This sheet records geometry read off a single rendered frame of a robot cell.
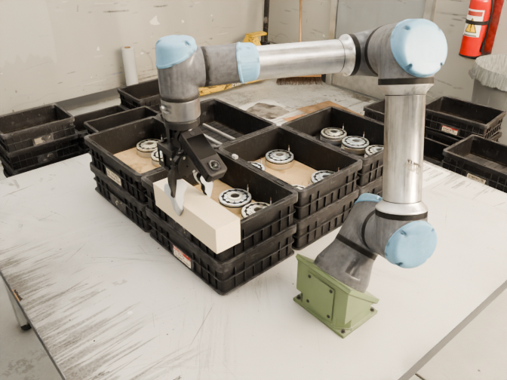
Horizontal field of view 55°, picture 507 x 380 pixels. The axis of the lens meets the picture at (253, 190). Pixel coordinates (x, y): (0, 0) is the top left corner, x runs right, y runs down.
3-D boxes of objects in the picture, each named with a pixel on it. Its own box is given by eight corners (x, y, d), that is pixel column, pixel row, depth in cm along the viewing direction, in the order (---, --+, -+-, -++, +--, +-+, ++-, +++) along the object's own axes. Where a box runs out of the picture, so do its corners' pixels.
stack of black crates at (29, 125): (69, 167, 320) (55, 102, 297) (89, 184, 301) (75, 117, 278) (7, 187, 298) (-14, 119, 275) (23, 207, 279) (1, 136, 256)
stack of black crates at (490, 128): (493, 182, 301) (512, 112, 277) (464, 200, 282) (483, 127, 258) (431, 158, 329) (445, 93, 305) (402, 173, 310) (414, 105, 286)
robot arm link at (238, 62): (244, 44, 101) (192, 48, 98) (259, 38, 90) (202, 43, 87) (247, 82, 103) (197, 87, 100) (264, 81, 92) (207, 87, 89)
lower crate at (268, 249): (297, 255, 151) (299, 224, 145) (222, 301, 134) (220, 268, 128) (219, 204, 177) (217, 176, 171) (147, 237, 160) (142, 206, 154)
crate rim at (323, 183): (364, 167, 158) (364, 160, 156) (300, 200, 141) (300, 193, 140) (278, 130, 183) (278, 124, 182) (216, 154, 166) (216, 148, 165)
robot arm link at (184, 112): (207, 96, 93) (170, 107, 89) (208, 119, 96) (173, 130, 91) (185, 87, 98) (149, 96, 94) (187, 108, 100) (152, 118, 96)
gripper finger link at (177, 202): (167, 206, 107) (174, 167, 104) (182, 217, 103) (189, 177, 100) (155, 207, 105) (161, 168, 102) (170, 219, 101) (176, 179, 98)
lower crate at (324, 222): (357, 219, 168) (361, 190, 162) (297, 255, 151) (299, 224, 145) (278, 177, 194) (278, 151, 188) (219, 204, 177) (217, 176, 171)
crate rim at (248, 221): (300, 200, 141) (300, 193, 139) (219, 241, 124) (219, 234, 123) (216, 154, 166) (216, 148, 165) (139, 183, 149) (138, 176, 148)
